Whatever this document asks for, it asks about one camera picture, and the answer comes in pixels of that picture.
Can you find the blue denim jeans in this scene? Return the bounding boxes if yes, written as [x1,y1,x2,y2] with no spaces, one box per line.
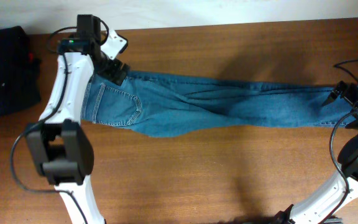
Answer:
[81,71,353,138]

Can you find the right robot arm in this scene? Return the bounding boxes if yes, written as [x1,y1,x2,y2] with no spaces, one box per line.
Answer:
[272,82,358,224]

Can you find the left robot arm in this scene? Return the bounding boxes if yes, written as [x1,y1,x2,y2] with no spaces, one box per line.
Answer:
[23,14,129,223]

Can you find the black folded garment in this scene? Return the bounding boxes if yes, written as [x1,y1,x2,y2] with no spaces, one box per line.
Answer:
[0,26,41,116]

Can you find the left black cable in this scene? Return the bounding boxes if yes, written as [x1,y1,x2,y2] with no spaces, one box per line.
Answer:
[9,19,110,224]

